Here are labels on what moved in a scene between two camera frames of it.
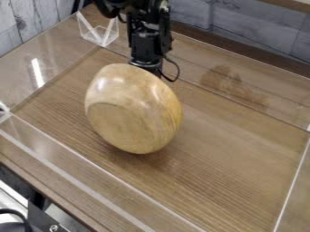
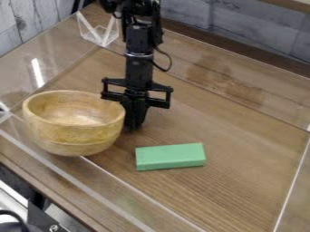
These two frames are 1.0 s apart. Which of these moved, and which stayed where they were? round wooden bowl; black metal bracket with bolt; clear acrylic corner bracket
Moved: round wooden bowl
Stayed: clear acrylic corner bracket; black metal bracket with bolt
